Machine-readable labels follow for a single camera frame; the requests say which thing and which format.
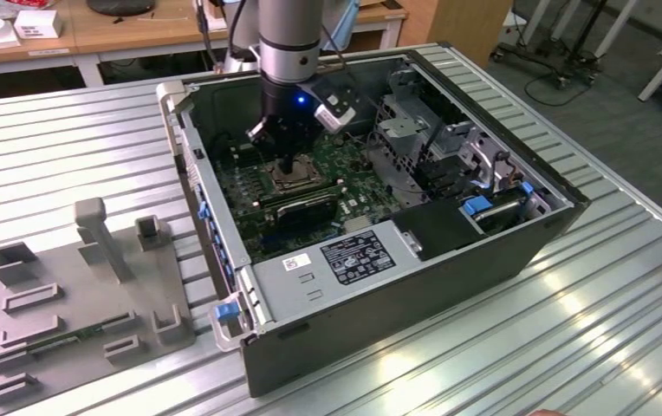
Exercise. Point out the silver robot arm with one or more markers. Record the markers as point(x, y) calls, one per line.
point(288, 43)

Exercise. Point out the CPU socket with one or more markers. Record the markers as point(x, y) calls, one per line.
point(282, 190)

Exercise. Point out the blue slot retainer bar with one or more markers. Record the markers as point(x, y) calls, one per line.
point(201, 212)

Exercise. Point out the silver perforated drive cage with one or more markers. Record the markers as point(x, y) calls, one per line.
point(401, 125)

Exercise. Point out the pale blue teach pendant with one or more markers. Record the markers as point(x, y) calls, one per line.
point(346, 26)

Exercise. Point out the black graphics card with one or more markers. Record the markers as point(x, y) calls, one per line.
point(308, 214)

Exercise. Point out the green motherboard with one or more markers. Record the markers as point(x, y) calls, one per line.
point(369, 197)

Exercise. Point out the small silver chipset heatsink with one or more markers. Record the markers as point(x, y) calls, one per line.
point(360, 223)

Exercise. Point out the wooden desk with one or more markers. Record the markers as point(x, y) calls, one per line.
point(134, 30)

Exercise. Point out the silver disk bay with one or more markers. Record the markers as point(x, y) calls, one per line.
point(485, 156)

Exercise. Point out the wooden cabinet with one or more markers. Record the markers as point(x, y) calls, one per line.
point(464, 26)

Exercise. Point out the black round base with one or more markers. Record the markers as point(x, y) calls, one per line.
point(120, 5)

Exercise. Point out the blue drive carrier latch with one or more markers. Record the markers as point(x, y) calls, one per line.
point(476, 204)

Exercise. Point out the grey power supply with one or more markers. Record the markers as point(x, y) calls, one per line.
point(297, 294)

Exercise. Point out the small blue clip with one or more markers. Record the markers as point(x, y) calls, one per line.
point(526, 188)

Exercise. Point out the blue case latch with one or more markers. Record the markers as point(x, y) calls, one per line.
point(226, 313)

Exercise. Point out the white cardboard box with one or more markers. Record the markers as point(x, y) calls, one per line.
point(37, 24)

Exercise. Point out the red bag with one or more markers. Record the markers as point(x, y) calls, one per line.
point(30, 2)

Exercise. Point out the black wheeled stand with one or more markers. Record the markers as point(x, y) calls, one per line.
point(580, 58)

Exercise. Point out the black grey PC case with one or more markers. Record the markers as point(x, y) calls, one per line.
point(394, 338)

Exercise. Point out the green RAM stick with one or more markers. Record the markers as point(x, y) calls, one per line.
point(68, 340)

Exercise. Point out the grey parts rack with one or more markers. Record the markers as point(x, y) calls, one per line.
point(77, 359)

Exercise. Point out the small grey wrist camera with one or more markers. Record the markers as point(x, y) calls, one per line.
point(258, 134)

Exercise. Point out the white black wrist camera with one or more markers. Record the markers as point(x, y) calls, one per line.
point(337, 110)

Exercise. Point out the white desk frame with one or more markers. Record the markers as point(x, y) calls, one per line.
point(657, 86)

